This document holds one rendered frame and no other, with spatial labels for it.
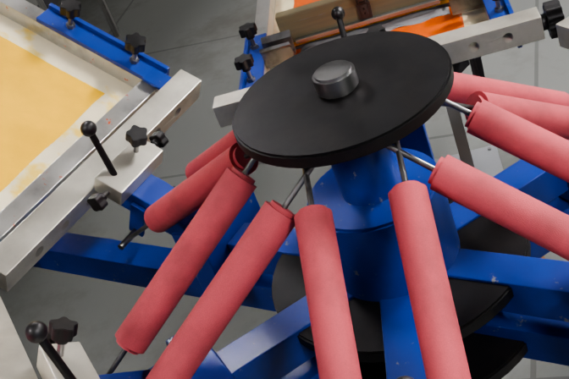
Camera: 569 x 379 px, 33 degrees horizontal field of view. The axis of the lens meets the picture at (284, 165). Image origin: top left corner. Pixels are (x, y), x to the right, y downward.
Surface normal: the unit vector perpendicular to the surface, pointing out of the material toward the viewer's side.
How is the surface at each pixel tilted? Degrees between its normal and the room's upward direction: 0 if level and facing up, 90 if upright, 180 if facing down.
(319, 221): 40
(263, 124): 0
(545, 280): 0
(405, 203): 32
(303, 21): 89
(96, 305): 0
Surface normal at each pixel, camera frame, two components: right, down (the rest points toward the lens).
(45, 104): 0.16, -0.64
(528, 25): -0.02, 0.55
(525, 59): -0.31, -0.80
